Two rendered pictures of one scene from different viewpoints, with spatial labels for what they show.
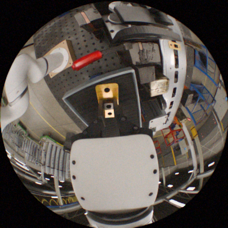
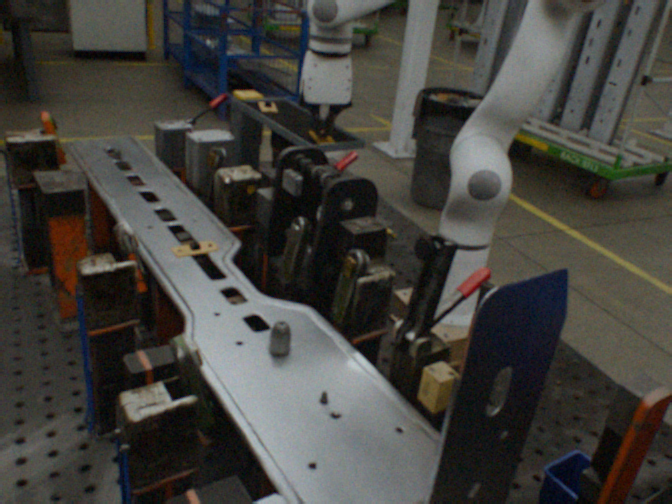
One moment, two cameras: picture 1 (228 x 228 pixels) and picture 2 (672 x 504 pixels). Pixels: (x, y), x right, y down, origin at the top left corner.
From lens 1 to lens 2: 1.22 m
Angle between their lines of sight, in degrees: 23
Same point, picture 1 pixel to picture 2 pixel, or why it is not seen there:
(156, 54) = (267, 192)
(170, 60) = (202, 228)
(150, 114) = (229, 150)
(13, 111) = (469, 127)
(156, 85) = (249, 173)
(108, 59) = not seen: hidden behind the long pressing
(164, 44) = (227, 242)
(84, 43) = (384, 355)
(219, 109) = not seen: outside the picture
